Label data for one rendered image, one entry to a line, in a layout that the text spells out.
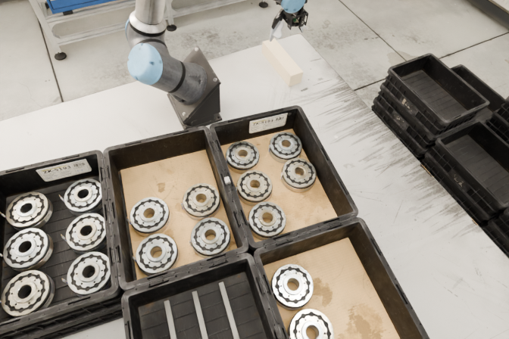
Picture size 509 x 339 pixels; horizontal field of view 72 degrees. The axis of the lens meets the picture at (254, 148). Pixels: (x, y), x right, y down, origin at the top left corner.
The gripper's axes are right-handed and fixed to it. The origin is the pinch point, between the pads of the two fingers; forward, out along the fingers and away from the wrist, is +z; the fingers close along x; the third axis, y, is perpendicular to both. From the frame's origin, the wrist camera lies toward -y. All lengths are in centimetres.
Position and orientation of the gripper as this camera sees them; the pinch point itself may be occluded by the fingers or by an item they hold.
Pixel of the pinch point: (285, 35)
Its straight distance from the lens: 149.3
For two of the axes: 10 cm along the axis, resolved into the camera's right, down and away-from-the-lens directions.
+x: 8.8, -3.5, 3.2
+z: -0.6, 5.8, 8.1
